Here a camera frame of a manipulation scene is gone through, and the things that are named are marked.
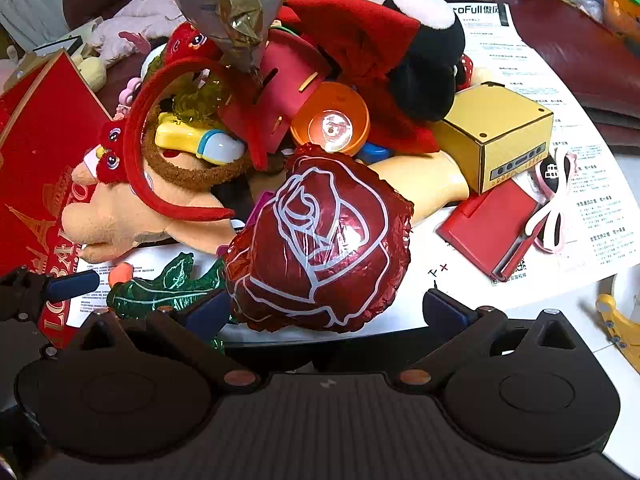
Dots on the orange plastic bowl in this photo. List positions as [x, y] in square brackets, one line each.
[347, 105]

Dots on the beige plush toy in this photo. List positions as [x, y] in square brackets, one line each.
[125, 220]

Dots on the gold foil balloon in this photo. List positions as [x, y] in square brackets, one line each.
[197, 100]

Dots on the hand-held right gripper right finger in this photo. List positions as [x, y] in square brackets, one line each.
[445, 310]

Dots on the white printed paper sheet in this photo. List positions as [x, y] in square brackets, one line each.
[150, 261]
[590, 110]

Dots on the black white mouse plush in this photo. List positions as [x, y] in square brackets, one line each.
[430, 75]

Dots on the red plush lion headband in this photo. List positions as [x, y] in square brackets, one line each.
[131, 150]

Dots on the yellow green plastic toy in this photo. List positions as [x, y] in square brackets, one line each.
[620, 7]

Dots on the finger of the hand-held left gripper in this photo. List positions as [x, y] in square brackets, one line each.
[75, 283]

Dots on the blue plastic toy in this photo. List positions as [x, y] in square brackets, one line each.
[374, 152]

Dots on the dark red leather sofa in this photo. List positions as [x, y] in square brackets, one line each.
[575, 50]

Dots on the yellow toy phone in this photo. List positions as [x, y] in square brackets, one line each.
[185, 135]

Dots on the red pink toy box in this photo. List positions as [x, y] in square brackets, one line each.
[280, 90]

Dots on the yellow cardboard box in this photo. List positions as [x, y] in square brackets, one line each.
[490, 115]

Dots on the small red box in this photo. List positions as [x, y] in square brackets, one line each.
[490, 225]

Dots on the orange carrot toy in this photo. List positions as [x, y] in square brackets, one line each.
[120, 274]

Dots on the red rose foil balloon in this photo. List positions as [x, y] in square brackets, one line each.
[320, 240]

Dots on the pink garment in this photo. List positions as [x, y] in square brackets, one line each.
[145, 20]

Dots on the red cardboard box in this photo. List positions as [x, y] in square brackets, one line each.
[40, 160]

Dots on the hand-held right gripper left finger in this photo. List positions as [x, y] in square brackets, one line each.
[207, 311]

